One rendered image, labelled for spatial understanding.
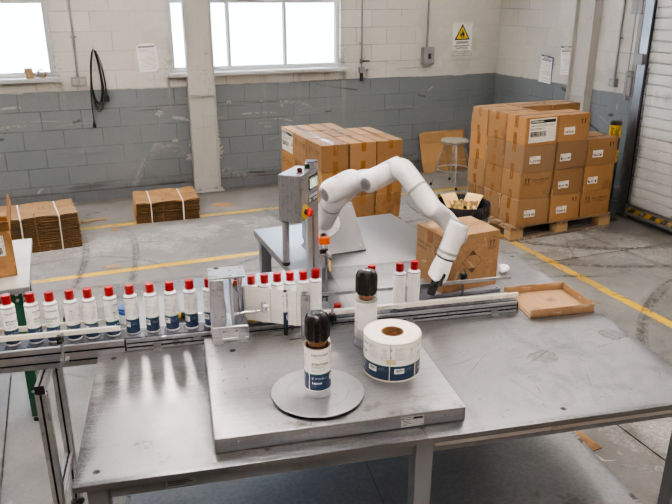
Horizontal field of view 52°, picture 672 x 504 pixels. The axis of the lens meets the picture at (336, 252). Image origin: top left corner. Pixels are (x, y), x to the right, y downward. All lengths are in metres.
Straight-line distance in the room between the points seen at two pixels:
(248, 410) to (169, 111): 6.13
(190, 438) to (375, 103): 6.99
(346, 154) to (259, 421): 4.34
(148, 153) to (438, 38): 3.84
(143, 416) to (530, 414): 1.27
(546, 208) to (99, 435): 5.15
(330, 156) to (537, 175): 1.88
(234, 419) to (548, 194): 4.94
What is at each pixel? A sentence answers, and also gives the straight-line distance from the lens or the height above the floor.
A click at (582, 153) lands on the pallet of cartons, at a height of 0.77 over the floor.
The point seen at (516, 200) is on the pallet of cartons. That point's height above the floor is 0.39.
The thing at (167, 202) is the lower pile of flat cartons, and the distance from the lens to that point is 7.16.
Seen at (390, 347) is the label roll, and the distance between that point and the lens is 2.35.
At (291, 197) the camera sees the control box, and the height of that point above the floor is 1.39.
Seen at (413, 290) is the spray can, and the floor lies 0.96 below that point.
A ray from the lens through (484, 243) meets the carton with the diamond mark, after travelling 3.23.
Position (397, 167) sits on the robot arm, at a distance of 2.96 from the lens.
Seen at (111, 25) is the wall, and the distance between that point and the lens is 7.99.
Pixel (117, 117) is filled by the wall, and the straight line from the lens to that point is 8.07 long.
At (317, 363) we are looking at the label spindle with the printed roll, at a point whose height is 1.02.
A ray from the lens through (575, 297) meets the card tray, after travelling 3.33.
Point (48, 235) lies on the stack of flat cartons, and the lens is 6.66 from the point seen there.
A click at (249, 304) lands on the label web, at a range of 2.75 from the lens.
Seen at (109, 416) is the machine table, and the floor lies 0.83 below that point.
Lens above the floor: 2.11
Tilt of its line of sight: 20 degrees down
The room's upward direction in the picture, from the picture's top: straight up
